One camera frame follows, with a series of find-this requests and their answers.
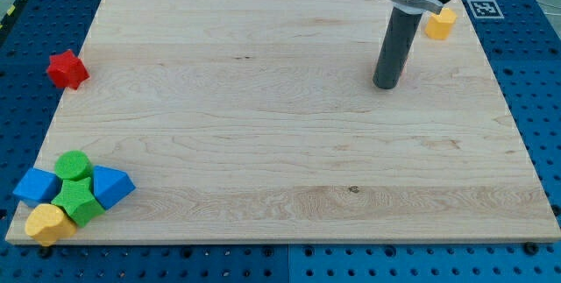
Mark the yellow hexagon block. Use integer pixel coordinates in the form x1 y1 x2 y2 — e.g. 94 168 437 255
424 8 458 40

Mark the wooden board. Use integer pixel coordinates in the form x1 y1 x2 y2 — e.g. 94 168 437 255
34 0 560 245

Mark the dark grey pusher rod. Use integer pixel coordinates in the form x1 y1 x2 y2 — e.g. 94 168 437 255
373 7 422 89

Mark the blue triangle block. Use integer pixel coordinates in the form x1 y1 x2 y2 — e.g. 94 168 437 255
93 166 136 210

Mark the green cylinder block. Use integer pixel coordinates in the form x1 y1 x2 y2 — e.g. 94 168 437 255
54 150 93 180

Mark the green star block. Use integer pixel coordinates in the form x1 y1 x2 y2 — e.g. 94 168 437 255
51 177 105 228

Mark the red star block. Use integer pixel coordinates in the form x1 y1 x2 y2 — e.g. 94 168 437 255
46 49 90 90

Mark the white fiducial marker tag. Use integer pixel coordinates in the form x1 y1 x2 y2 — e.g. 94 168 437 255
467 0 504 19

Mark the blue cube block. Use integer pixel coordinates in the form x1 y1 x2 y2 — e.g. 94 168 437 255
12 168 61 208

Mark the yellow heart block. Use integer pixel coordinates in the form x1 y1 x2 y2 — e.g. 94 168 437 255
25 204 78 247

